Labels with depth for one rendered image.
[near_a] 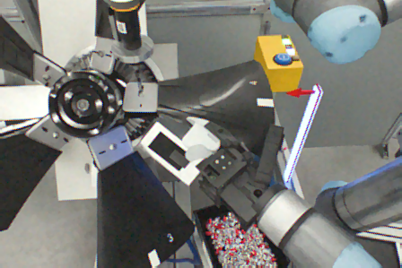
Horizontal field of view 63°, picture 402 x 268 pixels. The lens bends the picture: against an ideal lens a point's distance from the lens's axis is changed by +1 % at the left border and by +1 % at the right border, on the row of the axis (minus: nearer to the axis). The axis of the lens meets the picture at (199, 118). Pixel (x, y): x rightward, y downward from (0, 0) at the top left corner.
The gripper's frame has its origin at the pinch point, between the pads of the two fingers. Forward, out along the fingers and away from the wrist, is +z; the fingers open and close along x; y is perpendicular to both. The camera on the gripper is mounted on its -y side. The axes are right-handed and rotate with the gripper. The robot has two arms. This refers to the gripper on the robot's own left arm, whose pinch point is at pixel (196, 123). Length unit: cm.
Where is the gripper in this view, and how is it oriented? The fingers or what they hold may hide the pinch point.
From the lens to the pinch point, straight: 59.6
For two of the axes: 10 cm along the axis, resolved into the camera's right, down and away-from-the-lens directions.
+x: 0.8, 6.3, 7.7
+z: -6.5, -5.5, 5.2
